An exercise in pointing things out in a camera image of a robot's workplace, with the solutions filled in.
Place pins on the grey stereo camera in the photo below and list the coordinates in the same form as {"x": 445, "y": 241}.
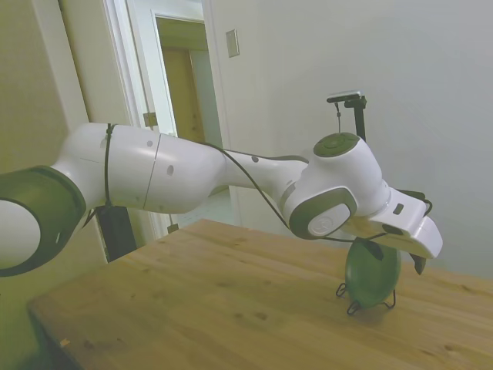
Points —
{"x": 344, "y": 95}

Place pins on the black camera stand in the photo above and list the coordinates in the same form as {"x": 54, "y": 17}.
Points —
{"x": 360, "y": 119}

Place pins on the black rectangular box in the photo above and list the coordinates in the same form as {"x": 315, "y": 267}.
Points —
{"x": 115, "y": 235}

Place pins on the white door frame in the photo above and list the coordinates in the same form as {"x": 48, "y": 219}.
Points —
{"x": 215, "y": 77}

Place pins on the green round plate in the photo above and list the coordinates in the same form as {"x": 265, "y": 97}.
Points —
{"x": 369, "y": 281}

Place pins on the beige open door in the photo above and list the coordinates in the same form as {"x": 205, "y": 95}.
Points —
{"x": 88, "y": 58}

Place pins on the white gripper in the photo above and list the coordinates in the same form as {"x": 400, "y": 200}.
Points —
{"x": 420, "y": 227}

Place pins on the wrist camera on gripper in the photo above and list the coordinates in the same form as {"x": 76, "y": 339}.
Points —
{"x": 393, "y": 230}

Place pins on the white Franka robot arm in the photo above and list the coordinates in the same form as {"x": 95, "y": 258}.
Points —
{"x": 185, "y": 173}

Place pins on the wooden inner door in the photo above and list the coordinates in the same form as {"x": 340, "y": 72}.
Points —
{"x": 181, "y": 96}

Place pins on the brass door hinge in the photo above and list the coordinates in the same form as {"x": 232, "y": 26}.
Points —
{"x": 172, "y": 228}
{"x": 149, "y": 118}

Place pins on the grey wall switch plate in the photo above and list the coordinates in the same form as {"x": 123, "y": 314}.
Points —
{"x": 232, "y": 43}

